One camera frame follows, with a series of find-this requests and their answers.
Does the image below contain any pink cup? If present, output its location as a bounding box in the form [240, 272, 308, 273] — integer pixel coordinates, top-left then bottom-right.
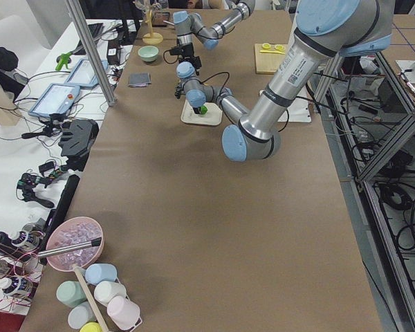
[107, 295, 142, 331]

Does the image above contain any wooden mug tree stand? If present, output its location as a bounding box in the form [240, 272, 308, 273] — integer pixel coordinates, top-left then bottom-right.
[133, 0, 163, 45]

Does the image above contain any green cup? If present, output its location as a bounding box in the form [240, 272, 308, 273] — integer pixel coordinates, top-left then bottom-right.
[56, 281, 87, 308]

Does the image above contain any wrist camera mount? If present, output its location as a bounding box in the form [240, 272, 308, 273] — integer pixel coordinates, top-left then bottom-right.
[174, 83, 185, 100]
[169, 47, 182, 56]

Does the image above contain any white cup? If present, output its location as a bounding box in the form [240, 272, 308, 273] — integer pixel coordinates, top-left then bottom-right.
[93, 281, 127, 306]

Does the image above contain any pink bowl with ice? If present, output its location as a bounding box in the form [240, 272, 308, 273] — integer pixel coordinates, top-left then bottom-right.
[46, 216, 104, 272]

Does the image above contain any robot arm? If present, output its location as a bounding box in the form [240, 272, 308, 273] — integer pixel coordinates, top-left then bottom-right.
[176, 0, 395, 162]
[169, 1, 255, 75]

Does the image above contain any aluminium frame post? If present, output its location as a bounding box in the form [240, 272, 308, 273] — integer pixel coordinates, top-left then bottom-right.
[64, 0, 116, 107]

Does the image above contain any white rabbit tray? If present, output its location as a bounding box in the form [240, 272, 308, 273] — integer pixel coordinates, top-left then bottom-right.
[181, 101, 223, 126]

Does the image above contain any green lime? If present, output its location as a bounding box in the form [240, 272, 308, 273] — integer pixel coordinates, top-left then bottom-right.
[200, 106, 208, 115]

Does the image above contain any blue cup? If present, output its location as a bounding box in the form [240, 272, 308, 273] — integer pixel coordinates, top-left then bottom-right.
[85, 263, 118, 286]

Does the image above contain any grey folded cloth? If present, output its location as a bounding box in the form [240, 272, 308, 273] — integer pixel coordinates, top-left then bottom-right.
[128, 72, 151, 87]

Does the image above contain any mint green bowl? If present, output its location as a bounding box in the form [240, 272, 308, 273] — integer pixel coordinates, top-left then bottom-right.
[138, 46, 159, 63]

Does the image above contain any wooden cutting board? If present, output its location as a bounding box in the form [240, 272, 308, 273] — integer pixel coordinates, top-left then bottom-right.
[254, 43, 287, 74]

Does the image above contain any blue teach pendant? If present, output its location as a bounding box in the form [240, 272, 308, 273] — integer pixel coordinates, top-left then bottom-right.
[28, 83, 80, 118]
[64, 58, 98, 89]

